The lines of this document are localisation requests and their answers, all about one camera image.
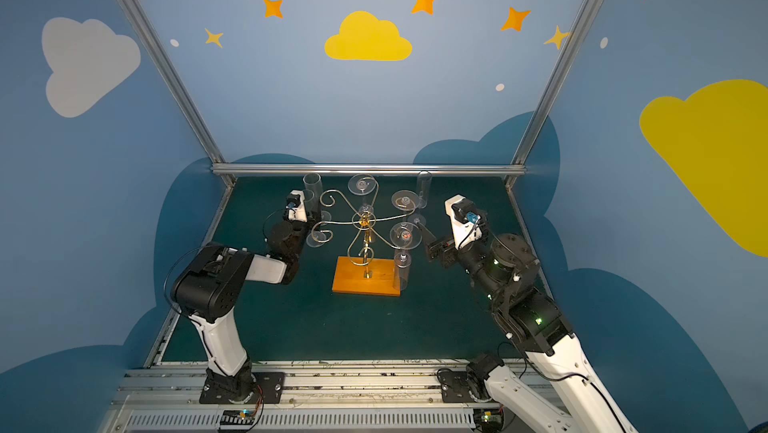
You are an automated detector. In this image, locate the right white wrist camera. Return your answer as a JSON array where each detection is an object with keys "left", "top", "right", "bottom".
[{"left": 444, "top": 194, "right": 489, "bottom": 250}]

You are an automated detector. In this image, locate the green circuit board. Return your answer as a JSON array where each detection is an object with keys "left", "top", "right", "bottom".
[
  {"left": 218, "top": 409, "right": 255, "bottom": 431},
  {"left": 473, "top": 409, "right": 504, "bottom": 433}
]

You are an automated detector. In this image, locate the right green circuit board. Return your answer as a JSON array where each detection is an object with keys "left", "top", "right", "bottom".
[{"left": 473, "top": 409, "right": 504, "bottom": 433}]

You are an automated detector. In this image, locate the aluminium frame post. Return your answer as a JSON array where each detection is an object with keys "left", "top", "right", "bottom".
[
  {"left": 117, "top": 0, "right": 225, "bottom": 166},
  {"left": 505, "top": 0, "right": 604, "bottom": 193}
]

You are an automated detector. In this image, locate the left green circuit board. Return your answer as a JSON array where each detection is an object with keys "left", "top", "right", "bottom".
[{"left": 218, "top": 409, "right": 255, "bottom": 431}]

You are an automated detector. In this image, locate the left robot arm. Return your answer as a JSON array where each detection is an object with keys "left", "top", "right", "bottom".
[{"left": 168, "top": 220, "right": 310, "bottom": 404}]

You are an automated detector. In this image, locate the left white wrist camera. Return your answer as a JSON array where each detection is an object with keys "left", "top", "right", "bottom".
[{"left": 283, "top": 190, "right": 308, "bottom": 223}]

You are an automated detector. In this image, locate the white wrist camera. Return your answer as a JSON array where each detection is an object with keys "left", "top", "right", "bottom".
[
  {"left": 283, "top": 190, "right": 308, "bottom": 223},
  {"left": 444, "top": 194, "right": 489, "bottom": 250}
]

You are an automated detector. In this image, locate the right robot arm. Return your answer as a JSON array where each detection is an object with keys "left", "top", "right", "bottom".
[{"left": 419, "top": 222, "right": 635, "bottom": 432}]

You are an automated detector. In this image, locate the aluminium mounting rail base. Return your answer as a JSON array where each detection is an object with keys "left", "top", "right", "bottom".
[{"left": 99, "top": 359, "right": 563, "bottom": 432}]

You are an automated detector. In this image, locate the clear flute glass front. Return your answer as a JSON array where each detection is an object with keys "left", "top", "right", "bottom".
[{"left": 409, "top": 171, "right": 432, "bottom": 225}]

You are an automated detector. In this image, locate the gold wire glass rack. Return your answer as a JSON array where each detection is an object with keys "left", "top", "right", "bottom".
[{"left": 335, "top": 199, "right": 406, "bottom": 266}]

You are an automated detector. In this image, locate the orange wooden rack base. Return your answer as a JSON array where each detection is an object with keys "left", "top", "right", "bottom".
[{"left": 332, "top": 256, "right": 400, "bottom": 297}]

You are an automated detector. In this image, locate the aluminium frame left post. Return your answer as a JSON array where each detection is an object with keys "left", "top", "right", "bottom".
[{"left": 117, "top": 0, "right": 225, "bottom": 166}]

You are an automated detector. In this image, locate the aluminium frame right post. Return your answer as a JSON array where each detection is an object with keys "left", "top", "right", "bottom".
[{"left": 505, "top": 0, "right": 604, "bottom": 193}]

